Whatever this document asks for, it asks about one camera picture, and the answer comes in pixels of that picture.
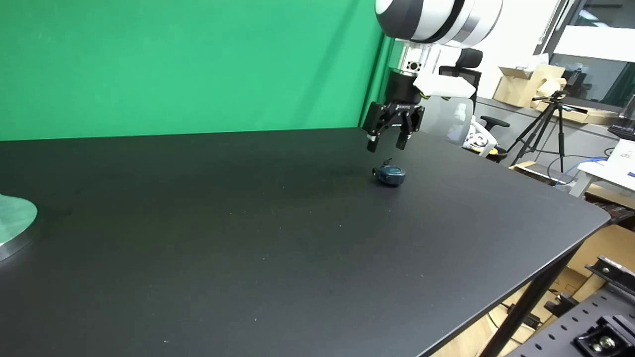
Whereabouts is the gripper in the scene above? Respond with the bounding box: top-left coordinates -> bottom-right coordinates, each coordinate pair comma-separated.
363,72 -> 426,153

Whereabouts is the dark blue block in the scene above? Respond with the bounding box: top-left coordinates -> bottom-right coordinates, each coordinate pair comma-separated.
372,158 -> 407,188

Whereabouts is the white and yellow object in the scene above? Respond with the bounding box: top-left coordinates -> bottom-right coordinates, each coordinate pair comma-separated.
463,121 -> 498,157

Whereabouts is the black office chair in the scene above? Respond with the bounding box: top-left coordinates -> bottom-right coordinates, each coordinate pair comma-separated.
439,48 -> 510,163

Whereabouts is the open cardboard box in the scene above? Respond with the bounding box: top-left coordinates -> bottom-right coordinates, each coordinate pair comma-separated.
493,64 -> 567,108

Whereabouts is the flat cardboard box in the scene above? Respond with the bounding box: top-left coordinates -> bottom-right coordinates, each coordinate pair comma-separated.
546,102 -> 620,125

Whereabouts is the window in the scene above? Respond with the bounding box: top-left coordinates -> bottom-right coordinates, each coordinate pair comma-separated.
535,0 -> 635,113

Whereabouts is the green backdrop screen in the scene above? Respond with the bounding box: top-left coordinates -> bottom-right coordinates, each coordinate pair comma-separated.
0,0 -> 396,142

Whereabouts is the white desk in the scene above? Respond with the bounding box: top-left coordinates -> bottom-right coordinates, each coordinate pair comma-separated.
570,139 -> 635,199

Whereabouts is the black keyboard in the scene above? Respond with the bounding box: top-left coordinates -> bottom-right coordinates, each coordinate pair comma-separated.
607,123 -> 635,142

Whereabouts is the black perforated metal plate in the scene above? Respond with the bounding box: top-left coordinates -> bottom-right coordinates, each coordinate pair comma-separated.
505,255 -> 635,357

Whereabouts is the camera on tripod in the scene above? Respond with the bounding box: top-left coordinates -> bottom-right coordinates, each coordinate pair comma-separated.
506,90 -> 577,175

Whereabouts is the blue cable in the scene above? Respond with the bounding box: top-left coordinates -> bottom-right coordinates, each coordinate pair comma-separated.
560,156 -> 609,180

